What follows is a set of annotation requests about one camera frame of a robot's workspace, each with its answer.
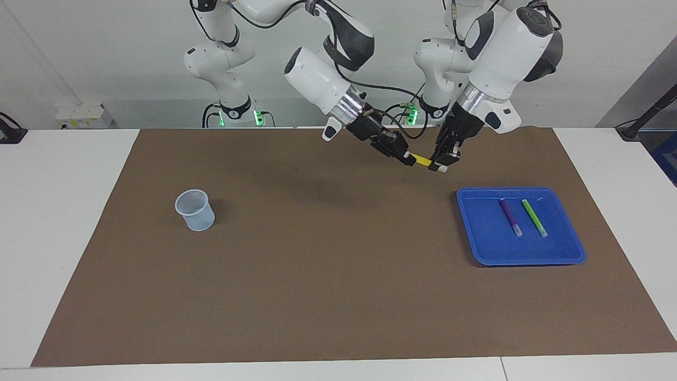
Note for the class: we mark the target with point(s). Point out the black stand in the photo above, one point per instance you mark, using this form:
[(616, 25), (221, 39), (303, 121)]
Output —
[(632, 128)]

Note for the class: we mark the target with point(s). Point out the translucent plastic cup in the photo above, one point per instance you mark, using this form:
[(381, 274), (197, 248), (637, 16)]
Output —
[(197, 217)]

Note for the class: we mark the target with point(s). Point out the green pen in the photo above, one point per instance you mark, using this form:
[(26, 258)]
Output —
[(533, 217)]

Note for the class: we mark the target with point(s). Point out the yellow pen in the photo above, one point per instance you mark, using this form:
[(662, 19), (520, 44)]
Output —
[(423, 160)]

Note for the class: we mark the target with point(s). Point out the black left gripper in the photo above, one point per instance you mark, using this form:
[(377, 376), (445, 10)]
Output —
[(460, 127)]

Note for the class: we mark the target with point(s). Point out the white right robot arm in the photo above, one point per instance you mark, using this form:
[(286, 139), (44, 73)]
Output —
[(317, 79)]

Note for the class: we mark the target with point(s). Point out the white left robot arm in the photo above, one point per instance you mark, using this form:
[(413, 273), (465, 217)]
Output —
[(508, 47)]

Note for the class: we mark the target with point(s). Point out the brown table mat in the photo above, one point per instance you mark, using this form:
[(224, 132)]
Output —
[(338, 291)]

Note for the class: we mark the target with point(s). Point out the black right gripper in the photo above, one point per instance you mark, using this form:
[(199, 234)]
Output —
[(370, 129)]

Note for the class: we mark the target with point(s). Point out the black table clamp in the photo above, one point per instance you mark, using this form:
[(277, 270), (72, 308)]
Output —
[(10, 135)]

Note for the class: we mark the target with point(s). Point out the purple pen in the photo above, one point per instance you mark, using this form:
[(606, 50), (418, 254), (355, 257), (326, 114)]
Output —
[(510, 216)]

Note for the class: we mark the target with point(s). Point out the blue plastic tray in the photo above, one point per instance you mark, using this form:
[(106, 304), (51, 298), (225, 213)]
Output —
[(497, 251)]

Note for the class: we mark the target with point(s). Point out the blue box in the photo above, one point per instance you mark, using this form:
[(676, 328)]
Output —
[(667, 159)]

